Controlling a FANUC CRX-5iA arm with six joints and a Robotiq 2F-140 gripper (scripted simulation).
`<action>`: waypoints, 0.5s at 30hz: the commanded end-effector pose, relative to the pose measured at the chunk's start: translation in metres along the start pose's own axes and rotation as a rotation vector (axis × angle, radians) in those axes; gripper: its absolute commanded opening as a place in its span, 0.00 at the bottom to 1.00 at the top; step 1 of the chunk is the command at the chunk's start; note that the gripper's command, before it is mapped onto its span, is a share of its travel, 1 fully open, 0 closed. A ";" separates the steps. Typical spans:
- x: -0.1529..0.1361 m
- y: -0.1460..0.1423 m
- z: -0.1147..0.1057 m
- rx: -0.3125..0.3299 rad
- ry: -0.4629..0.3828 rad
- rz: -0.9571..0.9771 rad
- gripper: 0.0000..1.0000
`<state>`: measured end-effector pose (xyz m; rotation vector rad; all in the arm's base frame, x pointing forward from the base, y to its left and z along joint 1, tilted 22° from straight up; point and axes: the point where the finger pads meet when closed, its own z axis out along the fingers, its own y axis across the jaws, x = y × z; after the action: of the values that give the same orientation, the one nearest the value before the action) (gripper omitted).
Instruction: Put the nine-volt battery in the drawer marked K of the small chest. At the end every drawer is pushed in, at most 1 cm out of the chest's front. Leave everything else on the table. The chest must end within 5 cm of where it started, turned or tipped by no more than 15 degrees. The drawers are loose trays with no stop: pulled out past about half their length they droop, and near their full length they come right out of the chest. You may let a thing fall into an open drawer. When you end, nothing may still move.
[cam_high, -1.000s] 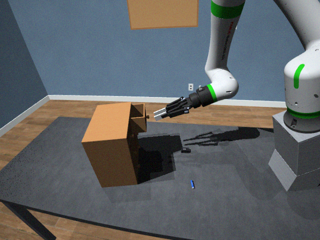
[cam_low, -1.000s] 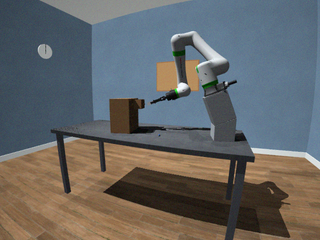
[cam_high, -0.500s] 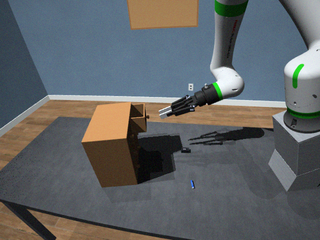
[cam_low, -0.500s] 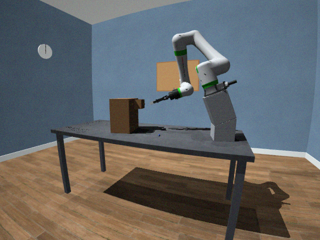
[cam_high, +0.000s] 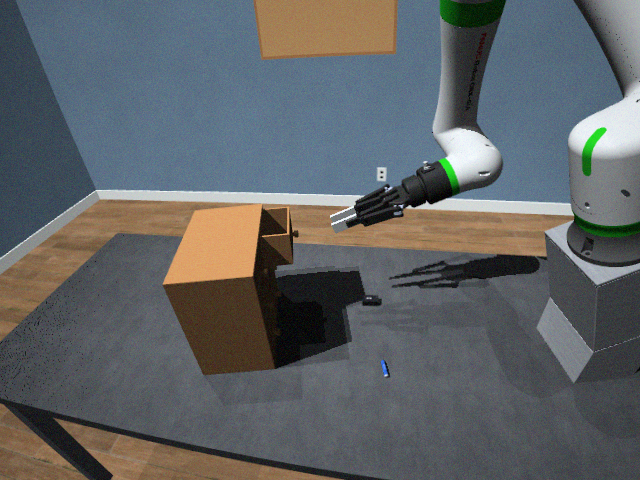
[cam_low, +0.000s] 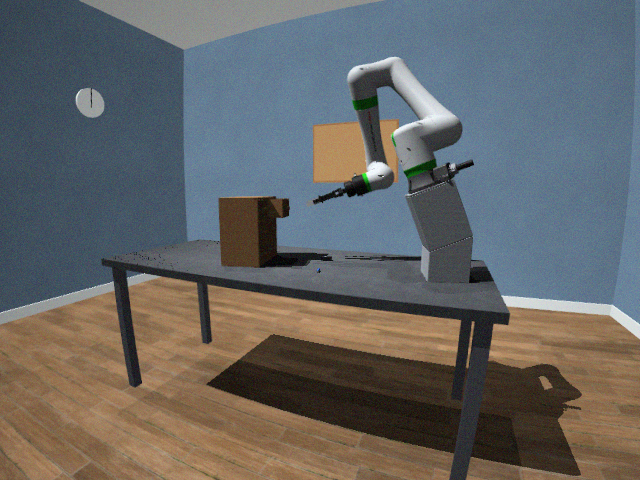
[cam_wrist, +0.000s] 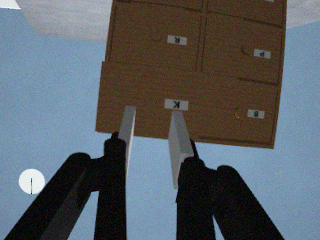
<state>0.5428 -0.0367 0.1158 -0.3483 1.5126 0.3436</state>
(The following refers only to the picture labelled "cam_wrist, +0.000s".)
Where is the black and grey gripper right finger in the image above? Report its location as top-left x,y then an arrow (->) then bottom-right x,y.
168,110 -> 285,240

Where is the brown wooden drawer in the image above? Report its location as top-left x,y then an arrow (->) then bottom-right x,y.
199,79 -> 277,142
118,0 -> 202,12
206,0 -> 283,27
110,6 -> 201,71
95,61 -> 206,142
201,17 -> 281,85

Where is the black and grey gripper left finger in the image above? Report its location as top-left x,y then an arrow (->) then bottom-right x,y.
4,105 -> 136,240

